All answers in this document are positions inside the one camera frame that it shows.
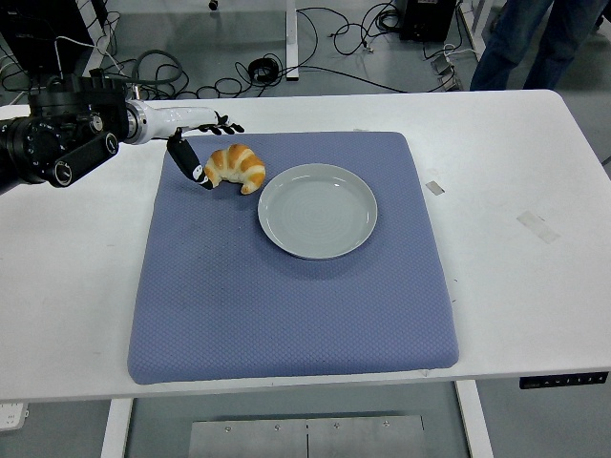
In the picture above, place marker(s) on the grey metal plate with screws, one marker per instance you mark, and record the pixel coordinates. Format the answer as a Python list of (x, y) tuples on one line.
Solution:
[(305, 439)]

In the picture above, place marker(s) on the grey round plate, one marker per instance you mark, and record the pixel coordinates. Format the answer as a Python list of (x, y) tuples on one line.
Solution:
[(315, 214)]

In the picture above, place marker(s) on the person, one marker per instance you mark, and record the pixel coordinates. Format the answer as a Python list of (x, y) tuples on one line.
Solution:
[(515, 38)]

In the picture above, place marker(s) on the blue quilted mat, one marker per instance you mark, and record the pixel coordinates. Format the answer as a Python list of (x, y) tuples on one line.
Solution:
[(286, 310)]

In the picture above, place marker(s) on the small grey tape patch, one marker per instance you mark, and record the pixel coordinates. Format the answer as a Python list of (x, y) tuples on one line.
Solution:
[(435, 188)]

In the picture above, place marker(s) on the small black equipment box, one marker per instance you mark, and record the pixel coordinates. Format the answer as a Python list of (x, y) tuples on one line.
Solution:
[(427, 19)]

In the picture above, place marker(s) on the black table control panel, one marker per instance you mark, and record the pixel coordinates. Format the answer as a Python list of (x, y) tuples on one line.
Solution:
[(563, 380)]

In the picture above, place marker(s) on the white floor frame rail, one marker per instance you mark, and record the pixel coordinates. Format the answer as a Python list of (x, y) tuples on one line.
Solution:
[(472, 28)]

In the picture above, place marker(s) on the large clear tape patch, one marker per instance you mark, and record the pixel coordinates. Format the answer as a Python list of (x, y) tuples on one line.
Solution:
[(537, 227)]

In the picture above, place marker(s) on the grey foot pedal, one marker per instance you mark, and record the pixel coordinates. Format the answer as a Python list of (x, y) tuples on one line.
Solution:
[(448, 74)]

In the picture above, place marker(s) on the white table leg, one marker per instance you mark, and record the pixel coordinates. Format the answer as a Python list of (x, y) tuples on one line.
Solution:
[(115, 429), (475, 424)]

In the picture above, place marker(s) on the large black equipment box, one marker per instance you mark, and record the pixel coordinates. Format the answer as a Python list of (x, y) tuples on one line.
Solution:
[(43, 28)]

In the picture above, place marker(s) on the croissant bread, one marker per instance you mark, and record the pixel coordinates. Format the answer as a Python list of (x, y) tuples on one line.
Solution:
[(234, 164)]

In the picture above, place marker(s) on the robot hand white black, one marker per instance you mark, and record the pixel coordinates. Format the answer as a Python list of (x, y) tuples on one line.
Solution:
[(176, 117)]

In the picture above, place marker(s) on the white power strip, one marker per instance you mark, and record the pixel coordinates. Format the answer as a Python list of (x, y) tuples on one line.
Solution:
[(12, 415)]

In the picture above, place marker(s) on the white upright post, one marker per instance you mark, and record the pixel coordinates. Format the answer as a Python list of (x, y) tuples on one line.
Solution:
[(292, 38)]

